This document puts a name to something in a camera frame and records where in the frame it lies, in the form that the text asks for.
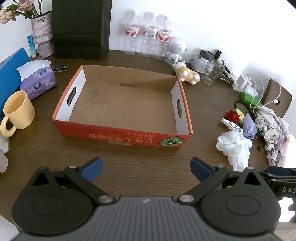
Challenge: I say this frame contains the clear glass cup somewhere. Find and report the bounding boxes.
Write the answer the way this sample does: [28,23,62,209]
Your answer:
[202,58,225,86]

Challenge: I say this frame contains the white charger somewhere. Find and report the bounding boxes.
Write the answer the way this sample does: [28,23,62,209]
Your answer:
[232,75,255,92]

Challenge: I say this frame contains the blue folder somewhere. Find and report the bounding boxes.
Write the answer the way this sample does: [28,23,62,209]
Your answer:
[0,47,31,98]

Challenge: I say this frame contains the orange cardboard box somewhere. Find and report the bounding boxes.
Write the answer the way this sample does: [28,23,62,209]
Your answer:
[52,65,194,149]

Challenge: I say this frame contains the floral cloth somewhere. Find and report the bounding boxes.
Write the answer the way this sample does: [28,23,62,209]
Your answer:
[254,106,290,151]

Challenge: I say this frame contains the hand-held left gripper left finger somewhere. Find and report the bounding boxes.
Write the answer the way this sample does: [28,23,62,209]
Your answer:
[32,157,116,206]

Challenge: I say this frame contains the pink artificial flowers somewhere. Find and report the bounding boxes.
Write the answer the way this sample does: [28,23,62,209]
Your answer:
[0,0,53,24]

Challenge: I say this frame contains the blue tube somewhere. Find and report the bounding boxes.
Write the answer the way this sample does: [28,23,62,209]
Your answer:
[27,35,38,58]

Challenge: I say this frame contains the clear water bottle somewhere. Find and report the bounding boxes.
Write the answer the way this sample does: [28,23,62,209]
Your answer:
[153,15,172,60]
[140,12,159,58]
[123,10,142,55]

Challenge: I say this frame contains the green plastic object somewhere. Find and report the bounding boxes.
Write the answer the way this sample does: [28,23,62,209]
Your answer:
[240,91,263,108]

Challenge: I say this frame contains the black cord loop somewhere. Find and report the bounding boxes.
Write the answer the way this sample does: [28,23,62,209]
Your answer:
[234,100,255,117]

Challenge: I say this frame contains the pink striped cloth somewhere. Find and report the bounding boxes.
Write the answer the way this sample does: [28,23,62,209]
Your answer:
[266,134,296,168]

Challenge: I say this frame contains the tan plush toy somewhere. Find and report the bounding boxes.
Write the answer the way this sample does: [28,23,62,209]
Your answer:
[172,61,201,85]

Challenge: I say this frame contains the person's right hand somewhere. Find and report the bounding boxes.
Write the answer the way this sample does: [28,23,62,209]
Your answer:
[288,201,296,223]

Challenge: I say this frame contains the brown cardboard piece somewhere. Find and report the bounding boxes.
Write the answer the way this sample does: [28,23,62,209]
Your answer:
[261,78,292,118]

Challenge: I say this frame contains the black paper bag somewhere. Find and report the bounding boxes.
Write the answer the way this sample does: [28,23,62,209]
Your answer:
[51,0,113,60]

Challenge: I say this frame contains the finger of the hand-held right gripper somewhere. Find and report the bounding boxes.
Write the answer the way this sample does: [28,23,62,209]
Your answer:
[259,167,296,183]

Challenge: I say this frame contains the green tissue pack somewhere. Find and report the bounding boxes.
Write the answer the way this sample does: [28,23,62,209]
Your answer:
[233,108,246,124]

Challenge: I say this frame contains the yellow mug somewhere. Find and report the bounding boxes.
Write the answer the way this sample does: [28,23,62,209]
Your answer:
[0,90,36,138]

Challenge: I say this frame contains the purple tissue pack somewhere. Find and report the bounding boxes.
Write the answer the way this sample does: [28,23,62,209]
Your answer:
[17,60,57,100]

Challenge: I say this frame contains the red rose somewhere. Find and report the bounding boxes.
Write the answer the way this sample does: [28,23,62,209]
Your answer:
[226,110,241,122]

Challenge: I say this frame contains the pale ribbed vase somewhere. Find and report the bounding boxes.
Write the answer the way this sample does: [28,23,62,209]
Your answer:
[31,12,55,58]

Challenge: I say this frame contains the white robot toy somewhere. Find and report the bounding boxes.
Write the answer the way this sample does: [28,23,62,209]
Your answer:
[164,37,187,65]

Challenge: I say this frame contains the black card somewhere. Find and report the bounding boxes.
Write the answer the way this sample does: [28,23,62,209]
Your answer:
[51,64,69,73]

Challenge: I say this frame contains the white plastic bag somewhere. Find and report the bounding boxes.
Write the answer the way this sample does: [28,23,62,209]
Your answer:
[216,129,253,172]

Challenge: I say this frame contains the purple drawstring pouch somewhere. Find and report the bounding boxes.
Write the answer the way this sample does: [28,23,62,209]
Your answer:
[241,113,258,140]

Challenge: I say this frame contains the brown wooden desk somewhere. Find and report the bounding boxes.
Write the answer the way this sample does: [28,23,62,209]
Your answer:
[0,48,296,241]

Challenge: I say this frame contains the black device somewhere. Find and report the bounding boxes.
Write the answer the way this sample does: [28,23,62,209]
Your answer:
[200,49,223,62]

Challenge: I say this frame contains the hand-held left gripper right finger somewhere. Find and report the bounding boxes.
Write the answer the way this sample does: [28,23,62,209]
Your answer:
[177,157,263,206]

